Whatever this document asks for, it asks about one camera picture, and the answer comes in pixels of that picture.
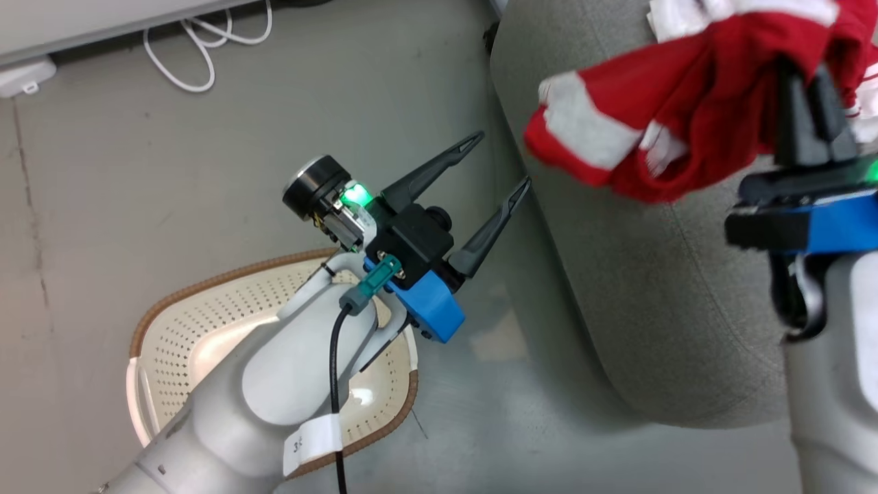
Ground large white partition panel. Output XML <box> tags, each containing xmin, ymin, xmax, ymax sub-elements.
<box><xmin>0</xmin><ymin>0</ymin><xmax>261</xmax><ymax>67</ymax></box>

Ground teal left camera connector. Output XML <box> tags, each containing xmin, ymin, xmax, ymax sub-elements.
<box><xmin>340</xmin><ymin>254</ymin><xmax>403</xmax><ymax>316</ymax></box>

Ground white perforated laundry basket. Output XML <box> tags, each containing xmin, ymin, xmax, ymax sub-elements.
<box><xmin>127</xmin><ymin>248</ymin><xmax>420</xmax><ymax>481</ymax></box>

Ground red and white garment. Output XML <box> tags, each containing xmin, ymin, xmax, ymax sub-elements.
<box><xmin>524</xmin><ymin>0</ymin><xmax>878</xmax><ymax>205</ymax></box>

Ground coiled white cable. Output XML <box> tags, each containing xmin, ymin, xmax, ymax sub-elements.
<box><xmin>143</xmin><ymin>0</ymin><xmax>274</xmax><ymax>94</ymax></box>

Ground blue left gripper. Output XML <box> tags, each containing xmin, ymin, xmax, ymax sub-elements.
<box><xmin>282</xmin><ymin>132</ymin><xmax>533</xmax><ymax>344</ymax></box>

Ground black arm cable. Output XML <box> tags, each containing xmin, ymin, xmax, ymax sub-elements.
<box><xmin>328</xmin><ymin>305</ymin><xmax>352</xmax><ymax>494</ymax></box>
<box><xmin>769</xmin><ymin>252</ymin><xmax>828</xmax><ymax>343</ymax></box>

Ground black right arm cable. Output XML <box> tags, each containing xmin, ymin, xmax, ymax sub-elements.
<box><xmin>769</xmin><ymin>252</ymin><xmax>828</xmax><ymax>343</ymax></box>

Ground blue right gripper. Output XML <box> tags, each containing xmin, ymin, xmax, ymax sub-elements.
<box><xmin>724</xmin><ymin>58</ymin><xmax>878</xmax><ymax>255</ymax></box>

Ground grey fabric sofa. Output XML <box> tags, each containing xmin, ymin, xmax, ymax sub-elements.
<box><xmin>488</xmin><ymin>0</ymin><xmax>878</xmax><ymax>430</ymax></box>

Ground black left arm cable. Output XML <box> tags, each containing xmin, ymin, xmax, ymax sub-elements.
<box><xmin>328</xmin><ymin>305</ymin><xmax>352</xmax><ymax>494</ymax></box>

